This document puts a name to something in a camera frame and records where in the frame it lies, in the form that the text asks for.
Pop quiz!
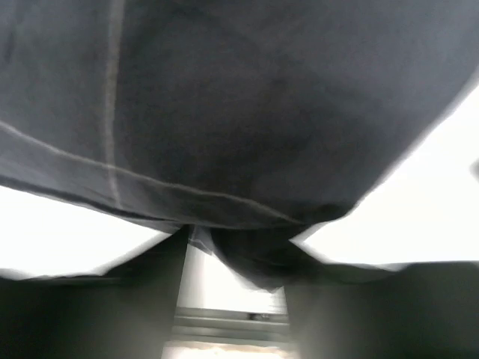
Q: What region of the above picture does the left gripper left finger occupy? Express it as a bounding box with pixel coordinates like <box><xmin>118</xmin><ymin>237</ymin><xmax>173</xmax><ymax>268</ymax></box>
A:
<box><xmin>1</xmin><ymin>227</ymin><xmax>189</xmax><ymax>359</ymax></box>

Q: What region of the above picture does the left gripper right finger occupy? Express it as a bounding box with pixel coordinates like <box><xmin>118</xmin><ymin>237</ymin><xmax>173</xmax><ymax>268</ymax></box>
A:
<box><xmin>284</xmin><ymin>243</ymin><xmax>478</xmax><ymax>358</ymax></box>

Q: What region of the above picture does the dark grey checked pillowcase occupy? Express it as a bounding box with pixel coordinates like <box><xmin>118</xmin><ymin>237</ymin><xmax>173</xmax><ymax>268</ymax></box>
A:
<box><xmin>1</xmin><ymin>1</ymin><xmax>478</xmax><ymax>290</ymax></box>

